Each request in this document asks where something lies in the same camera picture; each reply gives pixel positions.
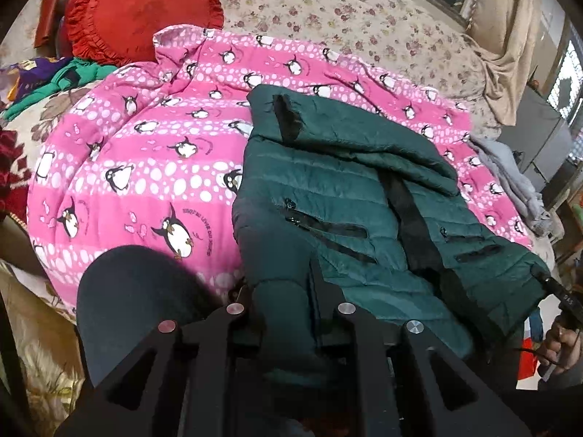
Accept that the person's right hand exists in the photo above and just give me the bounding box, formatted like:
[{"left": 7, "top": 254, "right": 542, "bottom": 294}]
[{"left": 537, "top": 315, "right": 582, "bottom": 377}]

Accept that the red and cream plush blanket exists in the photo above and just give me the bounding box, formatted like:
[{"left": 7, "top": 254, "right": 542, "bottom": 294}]
[{"left": 1, "top": 81, "right": 98, "bottom": 228}]

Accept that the beige curtain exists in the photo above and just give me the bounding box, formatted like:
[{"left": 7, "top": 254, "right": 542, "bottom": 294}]
[{"left": 466, "top": 0, "right": 541, "bottom": 126}]

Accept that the green knitted garment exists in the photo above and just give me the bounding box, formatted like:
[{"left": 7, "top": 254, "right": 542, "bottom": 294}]
[{"left": 1, "top": 57, "right": 117, "bottom": 121}]

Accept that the red heart-shaped ruffled pillow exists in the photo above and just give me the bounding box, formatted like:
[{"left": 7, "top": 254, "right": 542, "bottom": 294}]
[{"left": 63, "top": 0, "right": 224, "bottom": 67}]

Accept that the floral bed sheet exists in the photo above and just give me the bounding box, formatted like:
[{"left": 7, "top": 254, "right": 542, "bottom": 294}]
[{"left": 220, "top": 0, "right": 501, "bottom": 138}]

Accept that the dark green quilted jacket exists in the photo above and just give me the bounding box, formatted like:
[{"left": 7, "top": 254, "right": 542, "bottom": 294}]
[{"left": 76, "top": 83, "right": 552, "bottom": 388}]

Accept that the pink penguin blanket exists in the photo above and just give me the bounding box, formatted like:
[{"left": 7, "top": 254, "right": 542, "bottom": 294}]
[{"left": 27, "top": 25, "right": 530, "bottom": 312}]

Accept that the grey garment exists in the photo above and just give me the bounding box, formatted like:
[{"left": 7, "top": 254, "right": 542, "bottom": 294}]
[{"left": 467, "top": 135, "right": 552, "bottom": 237}]

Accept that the purple garment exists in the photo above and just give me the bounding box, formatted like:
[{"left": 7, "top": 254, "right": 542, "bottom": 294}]
[{"left": 4, "top": 57, "right": 72, "bottom": 102}]

